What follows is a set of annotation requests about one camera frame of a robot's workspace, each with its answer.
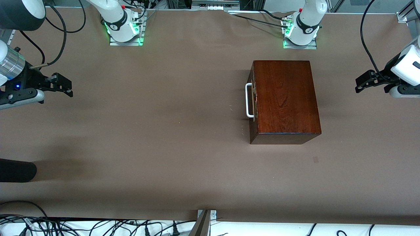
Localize wooden drawer with white handle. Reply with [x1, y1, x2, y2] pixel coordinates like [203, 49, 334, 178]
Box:
[245, 80, 258, 122]

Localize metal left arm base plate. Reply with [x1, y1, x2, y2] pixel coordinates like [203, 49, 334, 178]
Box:
[283, 37, 318, 50]

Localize aluminium frame profile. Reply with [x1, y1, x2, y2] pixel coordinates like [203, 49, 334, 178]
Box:
[396, 0, 415, 23]

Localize black cable loop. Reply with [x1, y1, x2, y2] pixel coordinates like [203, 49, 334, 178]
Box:
[0, 200, 50, 219]

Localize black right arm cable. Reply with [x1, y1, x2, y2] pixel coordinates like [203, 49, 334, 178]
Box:
[19, 0, 87, 70]

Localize metal camera mount strut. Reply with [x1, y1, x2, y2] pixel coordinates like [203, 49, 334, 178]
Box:
[189, 209, 217, 236]

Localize black base cable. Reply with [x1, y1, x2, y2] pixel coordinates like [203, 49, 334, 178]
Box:
[225, 9, 291, 28]

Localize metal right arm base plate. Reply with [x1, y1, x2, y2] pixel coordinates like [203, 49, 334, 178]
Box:
[109, 32, 144, 47]

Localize black rounded cylinder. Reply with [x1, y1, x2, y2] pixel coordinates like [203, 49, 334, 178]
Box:
[0, 159, 37, 183]

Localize dark wooden drawer cabinet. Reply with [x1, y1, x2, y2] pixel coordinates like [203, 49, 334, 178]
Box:
[248, 60, 322, 145]

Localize tangled black cables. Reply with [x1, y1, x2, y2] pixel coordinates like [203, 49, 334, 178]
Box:
[0, 215, 197, 236]

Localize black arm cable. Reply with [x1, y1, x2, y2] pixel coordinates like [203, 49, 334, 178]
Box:
[19, 0, 87, 70]
[360, 0, 399, 84]

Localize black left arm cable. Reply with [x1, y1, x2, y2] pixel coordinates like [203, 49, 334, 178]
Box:
[360, 0, 399, 84]

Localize aluminium frame rail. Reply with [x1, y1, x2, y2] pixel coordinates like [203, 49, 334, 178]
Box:
[0, 29, 16, 46]

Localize brown paper table cover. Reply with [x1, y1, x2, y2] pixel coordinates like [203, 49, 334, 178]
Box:
[0, 7, 420, 226]

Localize silver metal equipment box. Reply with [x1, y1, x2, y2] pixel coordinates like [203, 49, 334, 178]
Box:
[191, 0, 240, 10]

